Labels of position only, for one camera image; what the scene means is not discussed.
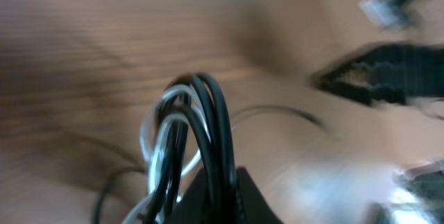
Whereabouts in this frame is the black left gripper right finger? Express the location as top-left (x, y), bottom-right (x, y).
top-left (235, 167), bottom-right (282, 224)

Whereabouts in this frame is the black USB cable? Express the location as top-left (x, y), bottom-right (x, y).
top-left (92, 73), bottom-right (327, 224)

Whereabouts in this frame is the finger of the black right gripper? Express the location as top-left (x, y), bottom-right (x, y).
top-left (312, 42), bottom-right (443, 78)
top-left (314, 78), bottom-right (443, 106)

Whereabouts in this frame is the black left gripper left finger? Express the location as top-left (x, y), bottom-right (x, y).
top-left (164, 169), bottom-right (215, 224)

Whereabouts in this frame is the white USB cable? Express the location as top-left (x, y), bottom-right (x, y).
top-left (121, 84), bottom-right (212, 224)

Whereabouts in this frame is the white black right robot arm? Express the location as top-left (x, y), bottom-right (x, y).
top-left (295, 42), bottom-right (443, 223)

